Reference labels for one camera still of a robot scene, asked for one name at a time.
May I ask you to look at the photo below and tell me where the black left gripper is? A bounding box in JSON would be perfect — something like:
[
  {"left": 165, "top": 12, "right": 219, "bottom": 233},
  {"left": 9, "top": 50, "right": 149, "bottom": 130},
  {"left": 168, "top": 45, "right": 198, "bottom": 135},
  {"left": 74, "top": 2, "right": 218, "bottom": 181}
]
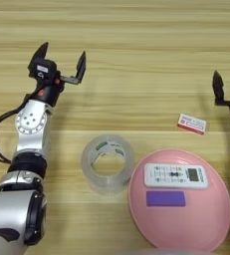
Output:
[{"left": 27, "top": 42, "right": 87, "bottom": 108}]

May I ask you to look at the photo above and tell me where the small red white box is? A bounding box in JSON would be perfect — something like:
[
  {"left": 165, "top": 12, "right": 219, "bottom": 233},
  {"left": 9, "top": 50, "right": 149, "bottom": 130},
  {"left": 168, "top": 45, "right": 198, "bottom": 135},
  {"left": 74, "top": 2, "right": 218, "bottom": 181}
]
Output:
[{"left": 176, "top": 113, "right": 207, "bottom": 135}]

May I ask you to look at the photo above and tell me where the clear packing tape roll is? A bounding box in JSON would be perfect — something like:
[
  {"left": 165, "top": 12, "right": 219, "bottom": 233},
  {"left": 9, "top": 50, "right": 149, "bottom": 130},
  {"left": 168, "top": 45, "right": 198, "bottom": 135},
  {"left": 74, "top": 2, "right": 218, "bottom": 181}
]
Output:
[{"left": 80, "top": 133, "right": 135, "bottom": 195}]

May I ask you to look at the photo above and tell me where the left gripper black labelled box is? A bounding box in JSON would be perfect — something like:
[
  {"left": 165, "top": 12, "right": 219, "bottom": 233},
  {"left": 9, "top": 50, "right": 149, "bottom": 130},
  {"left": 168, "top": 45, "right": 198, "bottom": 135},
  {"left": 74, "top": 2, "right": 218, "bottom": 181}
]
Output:
[{"left": 28, "top": 59, "right": 60, "bottom": 84}]

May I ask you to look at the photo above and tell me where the white remote control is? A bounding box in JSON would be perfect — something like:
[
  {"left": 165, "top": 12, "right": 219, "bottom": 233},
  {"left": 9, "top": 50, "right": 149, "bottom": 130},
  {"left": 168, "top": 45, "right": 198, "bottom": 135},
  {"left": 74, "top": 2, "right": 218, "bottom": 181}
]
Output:
[{"left": 143, "top": 162, "right": 209, "bottom": 190}]

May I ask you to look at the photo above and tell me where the purple rectangular block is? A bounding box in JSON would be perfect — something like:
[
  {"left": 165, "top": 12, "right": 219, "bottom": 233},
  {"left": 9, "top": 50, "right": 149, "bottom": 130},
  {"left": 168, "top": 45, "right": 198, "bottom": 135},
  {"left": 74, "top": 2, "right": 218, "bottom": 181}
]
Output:
[{"left": 145, "top": 190, "right": 186, "bottom": 208}]

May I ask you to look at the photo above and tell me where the pink round plate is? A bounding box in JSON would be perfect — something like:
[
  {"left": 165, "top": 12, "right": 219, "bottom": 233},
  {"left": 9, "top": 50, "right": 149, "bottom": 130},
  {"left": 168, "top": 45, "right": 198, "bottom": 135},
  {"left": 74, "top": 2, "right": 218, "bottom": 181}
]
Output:
[{"left": 127, "top": 147, "right": 230, "bottom": 253}]

